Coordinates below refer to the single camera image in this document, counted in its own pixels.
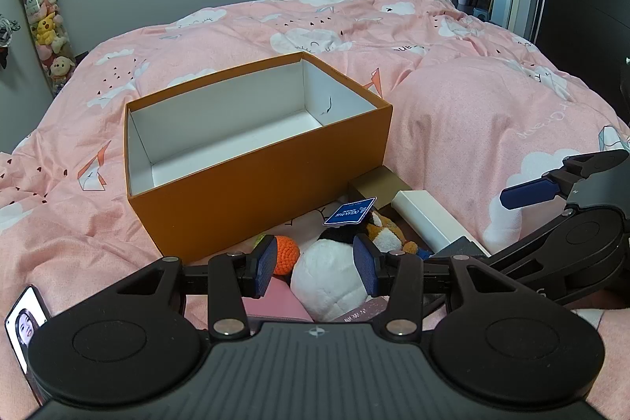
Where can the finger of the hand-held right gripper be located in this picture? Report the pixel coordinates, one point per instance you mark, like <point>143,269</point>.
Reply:
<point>531,193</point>
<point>531,243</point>

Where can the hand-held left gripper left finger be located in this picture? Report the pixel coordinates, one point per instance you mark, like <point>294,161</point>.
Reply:
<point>266,263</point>

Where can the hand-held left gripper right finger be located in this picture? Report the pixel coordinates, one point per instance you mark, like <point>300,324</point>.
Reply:
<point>365,267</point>

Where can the orange crochet fruit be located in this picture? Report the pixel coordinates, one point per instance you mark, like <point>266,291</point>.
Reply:
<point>288,255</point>

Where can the calico plush toy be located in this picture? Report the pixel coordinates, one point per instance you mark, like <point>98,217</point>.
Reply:
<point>389,238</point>

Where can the pink pouch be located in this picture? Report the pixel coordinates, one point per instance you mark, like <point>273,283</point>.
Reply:
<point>280,302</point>

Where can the white plush toy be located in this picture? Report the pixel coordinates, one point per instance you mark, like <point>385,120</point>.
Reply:
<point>325,282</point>

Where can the blue paper tag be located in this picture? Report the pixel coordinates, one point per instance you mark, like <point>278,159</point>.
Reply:
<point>349,212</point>

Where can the orange cardboard box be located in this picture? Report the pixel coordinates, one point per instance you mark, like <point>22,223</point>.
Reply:
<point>246,188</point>

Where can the white long box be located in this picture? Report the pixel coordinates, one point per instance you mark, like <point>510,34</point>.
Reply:
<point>428,216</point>

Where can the grey flat item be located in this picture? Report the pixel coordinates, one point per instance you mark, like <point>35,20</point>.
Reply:
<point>462,248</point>

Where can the gold small box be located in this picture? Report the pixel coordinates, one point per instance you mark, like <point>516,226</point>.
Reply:
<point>379,184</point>

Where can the dark wardrobe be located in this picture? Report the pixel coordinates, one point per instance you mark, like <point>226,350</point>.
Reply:
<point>590,6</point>

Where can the smartphone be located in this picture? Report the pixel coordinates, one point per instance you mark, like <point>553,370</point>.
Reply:
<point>24,331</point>

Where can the yellow plush toy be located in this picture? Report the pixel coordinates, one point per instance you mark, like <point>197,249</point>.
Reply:
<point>47,29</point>

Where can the clear plush toy tube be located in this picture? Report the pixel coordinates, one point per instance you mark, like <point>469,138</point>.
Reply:
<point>44,6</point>

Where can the pile of clothes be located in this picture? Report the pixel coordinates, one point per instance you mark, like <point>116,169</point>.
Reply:
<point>6,36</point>

